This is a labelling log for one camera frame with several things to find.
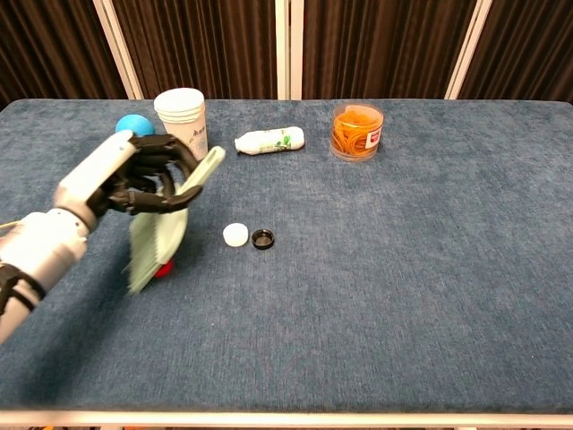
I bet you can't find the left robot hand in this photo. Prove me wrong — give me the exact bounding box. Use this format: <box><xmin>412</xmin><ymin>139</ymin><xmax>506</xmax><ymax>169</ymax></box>
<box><xmin>53</xmin><ymin>129</ymin><xmax>205</xmax><ymax>232</ymax></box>

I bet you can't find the pale green brush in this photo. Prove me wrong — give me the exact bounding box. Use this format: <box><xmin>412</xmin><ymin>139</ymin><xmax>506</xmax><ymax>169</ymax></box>
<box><xmin>126</xmin><ymin>145</ymin><xmax>227</xmax><ymax>296</ymax></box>

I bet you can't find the white bottle cap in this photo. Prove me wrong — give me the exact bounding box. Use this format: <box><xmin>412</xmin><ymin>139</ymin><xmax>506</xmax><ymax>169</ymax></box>
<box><xmin>222</xmin><ymin>222</ymin><xmax>250</xmax><ymax>247</ymax></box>

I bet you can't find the white plastic bottle green print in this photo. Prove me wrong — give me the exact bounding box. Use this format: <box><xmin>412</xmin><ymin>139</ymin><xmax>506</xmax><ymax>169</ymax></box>
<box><xmin>234</xmin><ymin>125</ymin><xmax>306</xmax><ymax>157</ymax></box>

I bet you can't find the black bottle cap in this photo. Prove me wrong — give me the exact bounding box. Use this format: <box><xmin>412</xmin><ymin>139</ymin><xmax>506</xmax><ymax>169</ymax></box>
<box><xmin>251</xmin><ymin>228</ymin><xmax>276</xmax><ymax>250</ymax></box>

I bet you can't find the blue ball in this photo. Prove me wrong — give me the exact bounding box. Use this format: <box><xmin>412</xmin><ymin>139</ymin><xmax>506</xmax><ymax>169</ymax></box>
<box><xmin>115</xmin><ymin>114</ymin><xmax>157</xmax><ymax>138</ymax></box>

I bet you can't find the stack of white paper cups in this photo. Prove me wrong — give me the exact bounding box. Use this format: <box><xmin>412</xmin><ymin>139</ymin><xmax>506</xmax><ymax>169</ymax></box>
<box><xmin>153</xmin><ymin>87</ymin><xmax>210</xmax><ymax>162</ymax></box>

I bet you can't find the dark pleated partition panel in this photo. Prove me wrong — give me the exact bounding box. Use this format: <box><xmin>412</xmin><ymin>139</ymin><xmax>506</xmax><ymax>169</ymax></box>
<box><xmin>288</xmin><ymin>0</ymin><xmax>493</xmax><ymax>100</ymax></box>
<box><xmin>92</xmin><ymin>0</ymin><xmax>290</xmax><ymax>100</ymax></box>
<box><xmin>0</xmin><ymin>0</ymin><xmax>144</xmax><ymax>108</ymax></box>
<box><xmin>445</xmin><ymin>0</ymin><xmax>573</xmax><ymax>105</ymax></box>

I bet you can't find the clear jar of rubber bands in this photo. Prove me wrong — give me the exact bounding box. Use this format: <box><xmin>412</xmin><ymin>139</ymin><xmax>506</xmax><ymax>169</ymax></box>
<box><xmin>329</xmin><ymin>101</ymin><xmax>385</xmax><ymax>163</ymax></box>

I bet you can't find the blue table cloth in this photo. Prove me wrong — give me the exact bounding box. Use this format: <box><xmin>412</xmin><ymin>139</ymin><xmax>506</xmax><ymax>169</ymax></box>
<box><xmin>0</xmin><ymin>98</ymin><xmax>573</xmax><ymax>416</ymax></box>

